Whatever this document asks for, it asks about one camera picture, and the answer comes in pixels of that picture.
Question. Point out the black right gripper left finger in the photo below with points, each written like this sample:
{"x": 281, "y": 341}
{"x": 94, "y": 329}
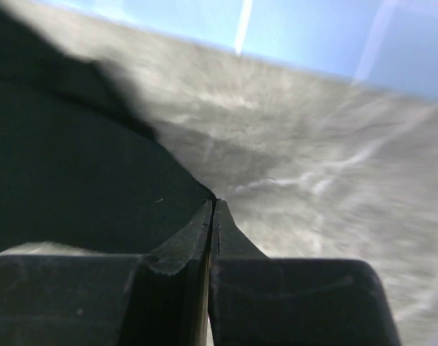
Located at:
{"x": 56, "y": 295}

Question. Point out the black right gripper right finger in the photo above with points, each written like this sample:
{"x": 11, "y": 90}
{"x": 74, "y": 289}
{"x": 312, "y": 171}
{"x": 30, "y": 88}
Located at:
{"x": 258, "y": 300}

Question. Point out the black t shirt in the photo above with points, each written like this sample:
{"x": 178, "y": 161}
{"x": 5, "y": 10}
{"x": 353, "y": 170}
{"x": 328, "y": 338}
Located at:
{"x": 76, "y": 166}

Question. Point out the blue grid placemat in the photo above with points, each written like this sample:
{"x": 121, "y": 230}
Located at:
{"x": 391, "y": 44}

